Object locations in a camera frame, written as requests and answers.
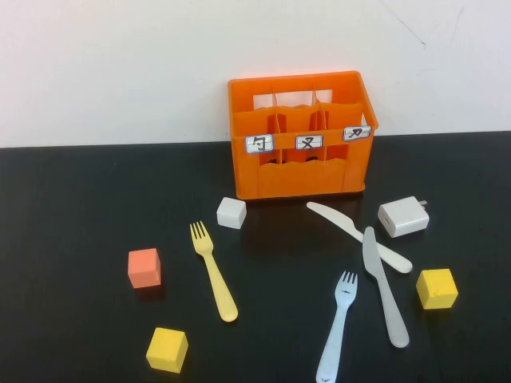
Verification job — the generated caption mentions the paper label spoon character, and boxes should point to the paper label spoon character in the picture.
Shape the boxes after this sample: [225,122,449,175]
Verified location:
[244,133,275,155]

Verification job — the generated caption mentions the yellow foam cube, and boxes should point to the yellow foam cube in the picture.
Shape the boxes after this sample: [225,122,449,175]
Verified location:
[415,268,459,310]
[145,327,189,374]

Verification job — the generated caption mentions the paper label fork character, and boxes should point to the paper label fork character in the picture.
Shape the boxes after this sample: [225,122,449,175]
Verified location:
[295,134,324,151]

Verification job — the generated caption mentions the white USB power adapter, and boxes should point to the white USB power adapter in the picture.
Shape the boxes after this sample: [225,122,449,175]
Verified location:
[377,195,430,239]

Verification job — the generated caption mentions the cream white plastic knife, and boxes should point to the cream white plastic knife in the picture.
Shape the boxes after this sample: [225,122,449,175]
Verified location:
[306,201,414,274]

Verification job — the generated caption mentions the orange plastic cutlery crate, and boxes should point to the orange plastic cutlery crate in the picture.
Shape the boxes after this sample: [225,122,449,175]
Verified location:
[227,70,379,200]

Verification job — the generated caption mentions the grey plastic knife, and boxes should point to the grey plastic knife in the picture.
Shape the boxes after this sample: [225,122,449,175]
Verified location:
[362,226,410,349]

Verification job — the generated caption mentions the orange foam cube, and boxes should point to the orange foam cube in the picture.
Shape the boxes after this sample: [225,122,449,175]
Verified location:
[127,247,162,290]

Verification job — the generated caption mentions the white foam cube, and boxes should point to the white foam cube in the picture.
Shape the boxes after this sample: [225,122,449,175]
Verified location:
[216,196,248,230]

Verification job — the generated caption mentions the pale blue plastic fork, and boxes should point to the pale blue plastic fork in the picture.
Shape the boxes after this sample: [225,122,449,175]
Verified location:
[315,270,359,383]

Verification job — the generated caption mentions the yellow plastic fork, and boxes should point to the yellow plastic fork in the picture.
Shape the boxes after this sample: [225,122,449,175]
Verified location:
[189,221,240,323]

